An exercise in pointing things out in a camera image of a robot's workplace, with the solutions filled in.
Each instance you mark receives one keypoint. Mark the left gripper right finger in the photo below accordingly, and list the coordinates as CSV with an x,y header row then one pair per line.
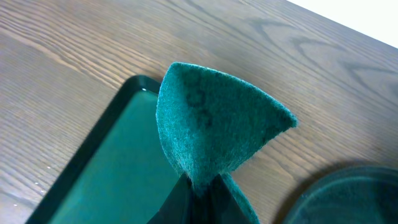
x,y
223,207

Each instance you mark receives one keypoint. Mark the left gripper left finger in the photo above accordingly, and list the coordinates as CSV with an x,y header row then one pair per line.
x,y
177,208

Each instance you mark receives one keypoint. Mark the green yellow sponge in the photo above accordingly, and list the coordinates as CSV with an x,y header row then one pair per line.
x,y
210,123

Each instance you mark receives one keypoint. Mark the black rectangular tray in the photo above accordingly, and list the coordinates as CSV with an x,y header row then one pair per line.
x,y
119,174

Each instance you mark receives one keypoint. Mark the black round tray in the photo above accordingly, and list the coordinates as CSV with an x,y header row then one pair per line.
x,y
362,194

